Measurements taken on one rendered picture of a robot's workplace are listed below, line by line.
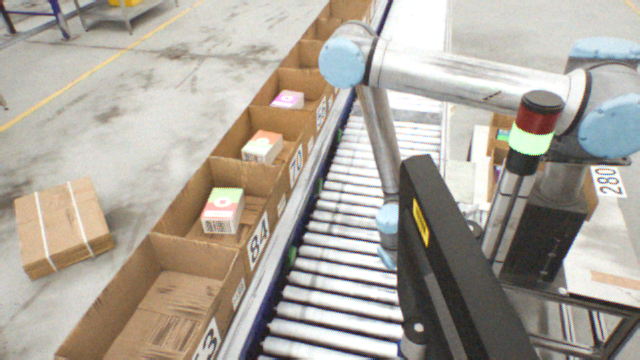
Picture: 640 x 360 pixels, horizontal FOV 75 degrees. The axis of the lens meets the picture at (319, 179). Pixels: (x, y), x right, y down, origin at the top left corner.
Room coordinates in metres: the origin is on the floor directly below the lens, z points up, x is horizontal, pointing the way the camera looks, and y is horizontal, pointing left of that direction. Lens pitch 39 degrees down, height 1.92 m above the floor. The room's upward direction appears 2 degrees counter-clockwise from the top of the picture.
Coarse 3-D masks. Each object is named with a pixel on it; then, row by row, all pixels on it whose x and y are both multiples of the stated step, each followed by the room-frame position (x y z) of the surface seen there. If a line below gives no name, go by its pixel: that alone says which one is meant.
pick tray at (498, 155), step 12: (492, 156) 1.48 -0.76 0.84; (504, 156) 1.52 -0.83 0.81; (492, 168) 1.39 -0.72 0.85; (540, 168) 1.47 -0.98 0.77; (588, 168) 1.37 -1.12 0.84; (492, 180) 1.31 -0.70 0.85; (588, 180) 1.32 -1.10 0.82; (492, 192) 1.28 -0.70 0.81; (588, 192) 1.27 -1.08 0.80; (588, 204) 1.16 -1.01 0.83; (588, 216) 1.16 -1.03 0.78
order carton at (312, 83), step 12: (276, 72) 1.98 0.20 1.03; (288, 72) 1.99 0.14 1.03; (300, 72) 1.97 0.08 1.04; (312, 72) 1.95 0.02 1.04; (264, 84) 1.82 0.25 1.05; (276, 84) 1.97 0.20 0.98; (288, 84) 1.99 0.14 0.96; (300, 84) 1.97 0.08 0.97; (312, 84) 1.95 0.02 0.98; (324, 84) 1.94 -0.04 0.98; (264, 96) 1.80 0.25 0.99; (276, 96) 1.95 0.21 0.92; (312, 96) 1.95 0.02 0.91; (324, 96) 1.74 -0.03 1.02; (288, 108) 1.58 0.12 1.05; (312, 108) 1.86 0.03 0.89; (324, 120) 1.74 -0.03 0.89
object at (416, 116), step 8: (360, 112) 2.03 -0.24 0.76; (392, 112) 1.98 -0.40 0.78; (400, 112) 1.97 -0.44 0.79; (408, 112) 1.96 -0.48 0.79; (416, 112) 1.95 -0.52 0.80; (424, 112) 1.94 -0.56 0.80; (432, 112) 1.93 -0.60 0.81; (400, 120) 1.97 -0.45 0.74; (408, 120) 1.96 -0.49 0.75; (416, 120) 1.95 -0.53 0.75; (424, 120) 1.94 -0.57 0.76; (432, 120) 1.93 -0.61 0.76
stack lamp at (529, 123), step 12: (516, 120) 0.49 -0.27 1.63; (528, 120) 0.47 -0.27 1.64; (540, 120) 0.46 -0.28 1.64; (552, 120) 0.46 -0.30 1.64; (516, 132) 0.48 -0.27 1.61; (528, 132) 0.46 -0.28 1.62; (540, 132) 0.46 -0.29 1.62; (552, 132) 0.46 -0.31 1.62; (516, 144) 0.47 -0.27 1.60; (528, 144) 0.46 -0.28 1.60; (540, 144) 0.46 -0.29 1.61
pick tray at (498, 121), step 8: (496, 120) 1.85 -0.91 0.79; (504, 120) 1.84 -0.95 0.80; (512, 120) 1.83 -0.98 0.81; (496, 128) 1.83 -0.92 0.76; (504, 128) 1.83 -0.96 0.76; (488, 136) 1.72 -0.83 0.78; (488, 144) 1.61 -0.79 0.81; (496, 144) 1.59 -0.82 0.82; (504, 144) 1.58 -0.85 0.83; (488, 152) 1.60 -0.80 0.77
